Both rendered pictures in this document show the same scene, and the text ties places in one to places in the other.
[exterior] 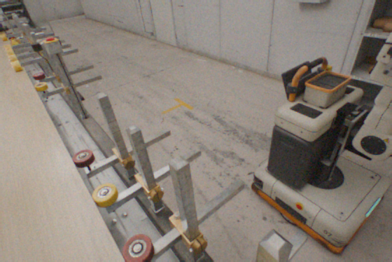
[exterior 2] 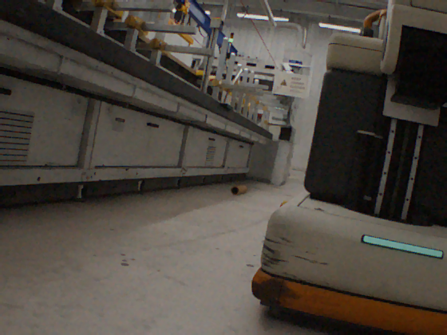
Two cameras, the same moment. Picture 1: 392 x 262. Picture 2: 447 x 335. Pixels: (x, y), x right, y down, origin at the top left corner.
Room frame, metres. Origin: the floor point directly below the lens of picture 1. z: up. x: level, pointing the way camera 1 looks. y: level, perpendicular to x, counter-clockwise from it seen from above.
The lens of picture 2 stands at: (-0.06, -1.32, 0.38)
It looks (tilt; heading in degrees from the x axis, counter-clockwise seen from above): 3 degrees down; 50
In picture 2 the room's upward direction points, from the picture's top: 11 degrees clockwise
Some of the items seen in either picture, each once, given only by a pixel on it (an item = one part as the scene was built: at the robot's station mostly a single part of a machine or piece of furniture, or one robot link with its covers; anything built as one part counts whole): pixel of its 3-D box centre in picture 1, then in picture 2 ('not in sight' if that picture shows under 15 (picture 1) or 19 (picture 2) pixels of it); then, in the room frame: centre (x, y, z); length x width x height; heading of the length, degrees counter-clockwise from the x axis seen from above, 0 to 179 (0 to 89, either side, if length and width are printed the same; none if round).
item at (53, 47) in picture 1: (53, 47); (216, 25); (1.38, 0.76, 1.18); 0.07 x 0.07 x 0.08; 35
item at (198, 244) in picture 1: (187, 232); (106, 4); (0.38, 0.06, 0.83); 0.14 x 0.06 x 0.05; 35
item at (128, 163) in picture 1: (123, 157); (160, 46); (0.79, 0.34, 0.81); 0.14 x 0.06 x 0.05; 35
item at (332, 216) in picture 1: (316, 184); (377, 254); (1.01, -0.82, 0.16); 0.67 x 0.64 x 0.25; 34
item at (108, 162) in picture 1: (131, 150); (170, 49); (0.83, 0.31, 0.81); 0.43 x 0.03 x 0.04; 125
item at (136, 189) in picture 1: (157, 176); (148, 27); (0.63, 0.17, 0.83); 0.43 x 0.03 x 0.04; 125
